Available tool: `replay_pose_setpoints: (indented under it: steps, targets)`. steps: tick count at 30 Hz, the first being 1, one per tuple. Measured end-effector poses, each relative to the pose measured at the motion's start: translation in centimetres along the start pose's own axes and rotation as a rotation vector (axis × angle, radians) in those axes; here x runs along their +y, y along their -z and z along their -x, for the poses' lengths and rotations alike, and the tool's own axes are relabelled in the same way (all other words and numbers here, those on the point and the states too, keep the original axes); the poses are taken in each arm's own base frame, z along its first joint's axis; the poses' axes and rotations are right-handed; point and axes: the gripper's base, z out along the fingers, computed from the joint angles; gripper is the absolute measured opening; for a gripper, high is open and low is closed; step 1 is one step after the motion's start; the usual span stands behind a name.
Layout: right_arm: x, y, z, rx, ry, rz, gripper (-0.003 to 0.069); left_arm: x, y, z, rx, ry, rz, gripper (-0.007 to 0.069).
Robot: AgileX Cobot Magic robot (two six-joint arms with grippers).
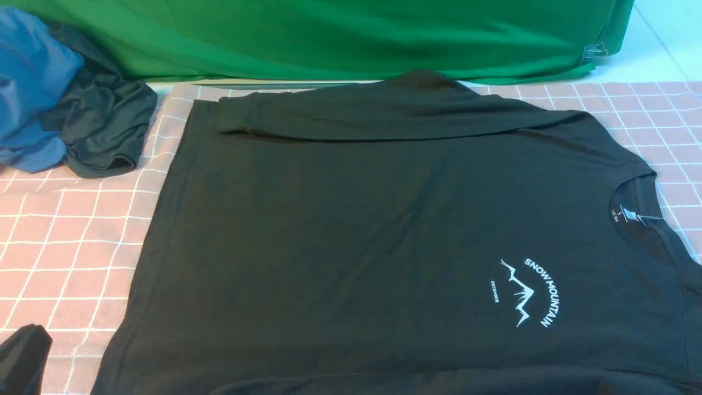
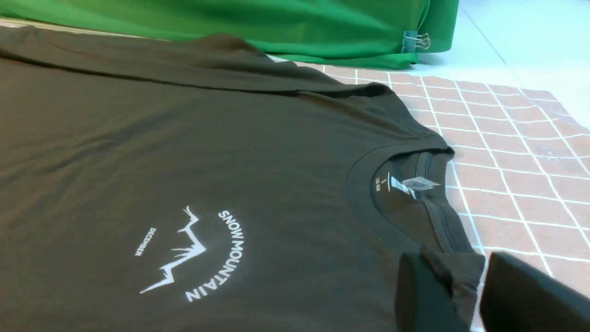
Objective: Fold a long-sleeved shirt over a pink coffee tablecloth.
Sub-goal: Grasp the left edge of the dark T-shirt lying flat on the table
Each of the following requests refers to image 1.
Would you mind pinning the green backdrop cloth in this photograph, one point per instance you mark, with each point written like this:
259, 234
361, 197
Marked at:
489, 42

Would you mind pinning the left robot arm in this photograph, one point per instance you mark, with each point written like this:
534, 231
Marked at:
23, 360

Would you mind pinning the pink checkered tablecloth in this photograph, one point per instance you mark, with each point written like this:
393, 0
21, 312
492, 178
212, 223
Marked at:
70, 245

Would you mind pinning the dark crumpled garment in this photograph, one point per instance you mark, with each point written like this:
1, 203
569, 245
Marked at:
103, 118

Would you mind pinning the dark gray long-sleeve top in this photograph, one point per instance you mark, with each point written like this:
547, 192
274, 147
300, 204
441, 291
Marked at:
409, 236

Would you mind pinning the metal binder clip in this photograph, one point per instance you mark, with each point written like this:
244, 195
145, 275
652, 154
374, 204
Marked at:
593, 52

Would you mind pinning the blue crumpled garment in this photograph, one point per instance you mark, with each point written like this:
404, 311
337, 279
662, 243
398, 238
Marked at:
36, 70

